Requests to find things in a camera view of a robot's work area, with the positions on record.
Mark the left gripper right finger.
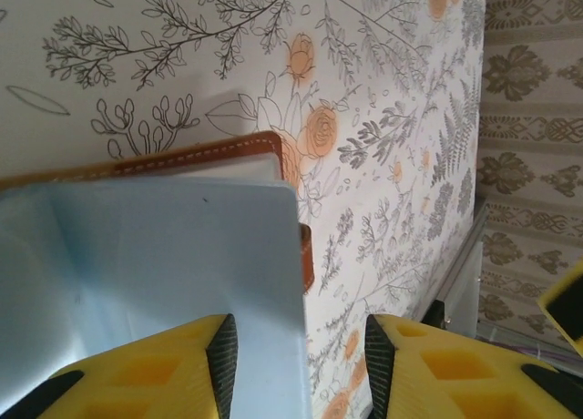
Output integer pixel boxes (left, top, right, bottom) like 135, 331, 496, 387
363, 313, 583, 419

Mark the aluminium table side rail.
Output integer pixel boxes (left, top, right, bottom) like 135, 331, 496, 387
427, 199, 489, 338

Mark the brown leather card holder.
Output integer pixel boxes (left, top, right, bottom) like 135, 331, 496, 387
0, 130, 316, 419

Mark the floral patterned table cover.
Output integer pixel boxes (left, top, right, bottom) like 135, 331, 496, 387
0, 0, 486, 419

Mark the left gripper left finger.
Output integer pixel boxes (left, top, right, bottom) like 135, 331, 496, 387
26, 312, 239, 419

